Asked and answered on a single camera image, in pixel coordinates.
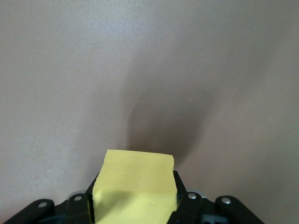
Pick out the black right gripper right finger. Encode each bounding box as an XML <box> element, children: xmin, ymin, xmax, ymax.
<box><xmin>169</xmin><ymin>171</ymin><xmax>203</xmax><ymax>224</ymax></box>

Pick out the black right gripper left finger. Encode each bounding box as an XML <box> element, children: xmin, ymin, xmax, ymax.
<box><xmin>66</xmin><ymin>174</ymin><xmax>99</xmax><ymax>224</ymax></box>

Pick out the yellow foam cube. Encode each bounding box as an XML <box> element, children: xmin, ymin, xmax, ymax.
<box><xmin>92</xmin><ymin>149</ymin><xmax>179</xmax><ymax>224</ymax></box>

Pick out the brown paper table cover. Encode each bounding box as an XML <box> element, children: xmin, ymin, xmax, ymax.
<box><xmin>0</xmin><ymin>0</ymin><xmax>299</xmax><ymax>224</ymax></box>

